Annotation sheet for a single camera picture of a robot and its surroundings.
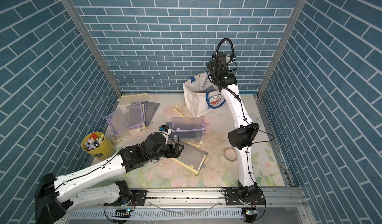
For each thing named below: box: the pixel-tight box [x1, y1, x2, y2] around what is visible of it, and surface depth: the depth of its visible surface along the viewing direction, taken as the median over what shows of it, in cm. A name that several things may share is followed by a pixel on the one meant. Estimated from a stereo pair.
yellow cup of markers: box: [80, 131, 115, 160], surface depth 82 cm
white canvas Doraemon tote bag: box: [182, 71, 226, 118], surface depth 103 cm
